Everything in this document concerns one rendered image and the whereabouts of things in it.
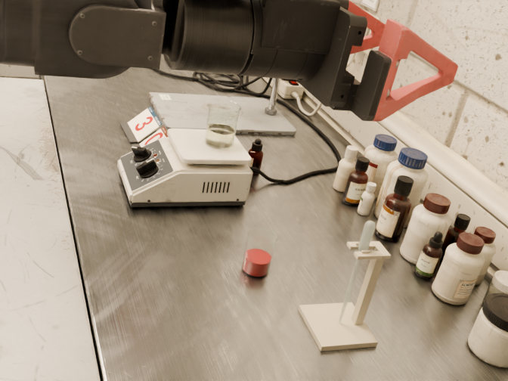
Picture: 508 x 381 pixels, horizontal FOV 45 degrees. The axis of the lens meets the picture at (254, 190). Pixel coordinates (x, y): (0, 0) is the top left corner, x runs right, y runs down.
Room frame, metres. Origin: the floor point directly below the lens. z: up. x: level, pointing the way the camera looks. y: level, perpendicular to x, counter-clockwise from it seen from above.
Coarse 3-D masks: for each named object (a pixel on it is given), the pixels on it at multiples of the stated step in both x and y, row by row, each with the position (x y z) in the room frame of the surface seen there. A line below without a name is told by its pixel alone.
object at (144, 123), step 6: (144, 114) 1.16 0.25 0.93; (150, 114) 1.15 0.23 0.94; (132, 120) 1.16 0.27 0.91; (138, 120) 1.15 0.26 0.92; (144, 120) 1.14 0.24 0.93; (150, 120) 1.13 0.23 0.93; (138, 126) 1.13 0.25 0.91; (144, 126) 1.12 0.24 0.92; (150, 126) 1.11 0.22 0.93; (156, 126) 1.10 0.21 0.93; (138, 132) 1.11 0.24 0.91; (144, 132) 1.10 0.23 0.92
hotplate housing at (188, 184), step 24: (168, 144) 0.96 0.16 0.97; (120, 168) 0.92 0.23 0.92; (192, 168) 0.89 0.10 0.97; (216, 168) 0.90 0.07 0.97; (240, 168) 0.92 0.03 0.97; (144, 192) 0.85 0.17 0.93; (168, 192) 0.86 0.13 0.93; (192, 192) 0.88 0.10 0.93; (216, 192) 0.90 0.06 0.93; (240, 192) 0.91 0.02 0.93
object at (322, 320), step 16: (368, 256) 0.64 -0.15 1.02; (384, 256) 0.65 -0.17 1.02; (368, 272) 0.66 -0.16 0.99; (368, 288) 0.66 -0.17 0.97; (320, 304) 0.69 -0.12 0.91; (336, 304) 0.69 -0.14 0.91; (352, 304) 0.70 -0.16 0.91; (368, 304) 0.66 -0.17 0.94; (304, 320) 0.65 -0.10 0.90; (320, 320) 0.65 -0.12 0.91; (336, 320) 0.66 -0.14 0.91; (352, 320) 0.66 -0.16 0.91; (320, 336) 0.62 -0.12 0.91; (336, 336) 0.63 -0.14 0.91; (352, 336) 0.63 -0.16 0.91; (368, 336) 0.64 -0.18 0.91
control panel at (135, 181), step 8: (152, 144) 0.96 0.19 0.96; (160, 144) 0.96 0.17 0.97; (152, 152) 0.94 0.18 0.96; (160, 152) 0.93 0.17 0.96; (128, 160) 0.93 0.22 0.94; (144, 160) 0.92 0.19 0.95; (160, 160) 0.91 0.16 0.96; (168, 160) 0.90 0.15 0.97; (128, 168) 0.91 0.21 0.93; (160, 168) 0.89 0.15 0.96; (168, 168) 0.88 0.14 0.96; (128, 176) 0.89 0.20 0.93; (136, 176) 0.88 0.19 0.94; (152, 176) 0.87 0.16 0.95; (160, 176) 0.86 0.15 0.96; (136, 184) 0.86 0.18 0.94; (144, 184) 0.85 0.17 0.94
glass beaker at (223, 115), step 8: (208, 104) 0.95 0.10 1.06; (216, 104) 0.98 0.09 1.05; (224, 104) 0.98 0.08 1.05; (232, 104) 0.98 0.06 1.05; (240, 104) 0.97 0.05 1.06; (216, 112) 0.94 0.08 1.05; (224, 112) 0.93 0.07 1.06; (232, 112) 0.94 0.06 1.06; (208, 120) 0.95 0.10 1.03; (216, 120) 0.94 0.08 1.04; (224, 120) 0.94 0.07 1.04; (232, 120) 0.94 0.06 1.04; (208, 128) 0.94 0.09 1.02; (216, 128) 0.94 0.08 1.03; (224, 128) 0.94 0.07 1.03; (232, 128) 0.94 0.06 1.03; (208, 136) 0.94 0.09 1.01; (216, 136) 0.94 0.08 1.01; (224, 136) 0.94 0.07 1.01; (232, 136) 0.95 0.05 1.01; (208, 144) 0.94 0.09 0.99; (216, 144) 0.94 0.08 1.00; (224, 144) 0.94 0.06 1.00; (232, 144) 0.95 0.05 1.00
